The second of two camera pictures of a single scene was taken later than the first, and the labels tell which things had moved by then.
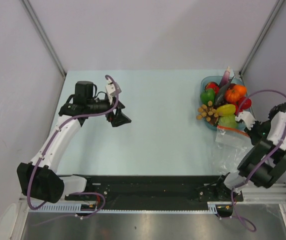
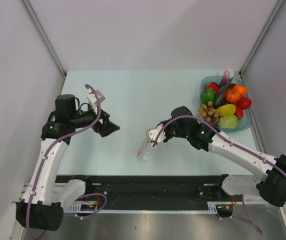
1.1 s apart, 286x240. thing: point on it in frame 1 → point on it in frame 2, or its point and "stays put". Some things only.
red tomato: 246,104 stays put
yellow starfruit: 226,109 stays put
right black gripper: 254,138 → 167,136
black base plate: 154,190 stays put
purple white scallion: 226,77 stays put
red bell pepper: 213,85 stays put
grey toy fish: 221,92 stays put
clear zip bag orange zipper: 230,147 → 143,147
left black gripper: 119,118 → 107,127
